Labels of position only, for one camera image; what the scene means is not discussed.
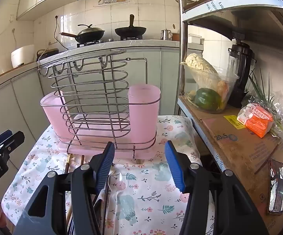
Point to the green chives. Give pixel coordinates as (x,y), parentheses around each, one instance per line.
(261,93)

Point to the wall decal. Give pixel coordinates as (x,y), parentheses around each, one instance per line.
(112,1)

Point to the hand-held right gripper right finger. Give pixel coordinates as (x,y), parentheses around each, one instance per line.
(174,166)

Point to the kitchen counter with cabinets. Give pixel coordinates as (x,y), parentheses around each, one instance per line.
(166,78)

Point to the white wall switch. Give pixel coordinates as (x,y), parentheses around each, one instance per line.
(11,17)

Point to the black gas stove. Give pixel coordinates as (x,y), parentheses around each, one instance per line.
(87,44)

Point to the enoki mushroom pack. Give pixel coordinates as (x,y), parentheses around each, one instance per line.
(200,63)

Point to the brown cardboard sheet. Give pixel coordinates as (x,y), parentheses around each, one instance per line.
(241,151)

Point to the white rice cooker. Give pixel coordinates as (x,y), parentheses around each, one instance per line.
(22,55)

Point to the orange and white food packet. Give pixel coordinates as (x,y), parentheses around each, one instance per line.
(256,120)

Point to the orange fruit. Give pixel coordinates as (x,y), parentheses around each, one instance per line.
(223,88)

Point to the steel kettle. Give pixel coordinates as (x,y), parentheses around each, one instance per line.
(166,35)

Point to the white storage box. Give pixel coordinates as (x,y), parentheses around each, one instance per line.
(195,39)

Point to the pink plastic utensil cup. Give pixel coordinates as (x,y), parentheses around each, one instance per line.
(144,112)
(49,112)

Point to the black induction cooker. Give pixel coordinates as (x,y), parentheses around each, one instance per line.
(48,53)

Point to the clear plastic bowl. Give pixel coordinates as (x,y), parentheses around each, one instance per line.
(229,78)

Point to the pink plastic drip tray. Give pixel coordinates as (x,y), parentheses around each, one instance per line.
(124,154)

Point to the black wok with lid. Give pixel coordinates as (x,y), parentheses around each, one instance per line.
(90,33)

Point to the floral white tablecloth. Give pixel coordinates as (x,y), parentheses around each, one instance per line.
(146,200)

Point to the black blender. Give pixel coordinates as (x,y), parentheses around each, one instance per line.
(241,61)

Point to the green round vegetable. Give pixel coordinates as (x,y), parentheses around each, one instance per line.
(207,99)

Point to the metal shelving unit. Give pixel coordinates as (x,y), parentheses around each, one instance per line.
(183,29)

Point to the brown pot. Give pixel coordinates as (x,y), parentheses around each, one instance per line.
(176,37)

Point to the steel grater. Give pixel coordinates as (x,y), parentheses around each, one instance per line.
(276,188)

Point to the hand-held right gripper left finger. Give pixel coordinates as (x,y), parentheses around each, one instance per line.
(106,164)

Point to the clear plastic spoon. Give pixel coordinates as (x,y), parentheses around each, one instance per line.
(117,180)

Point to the wooden board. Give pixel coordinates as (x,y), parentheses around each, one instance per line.
(11,69)

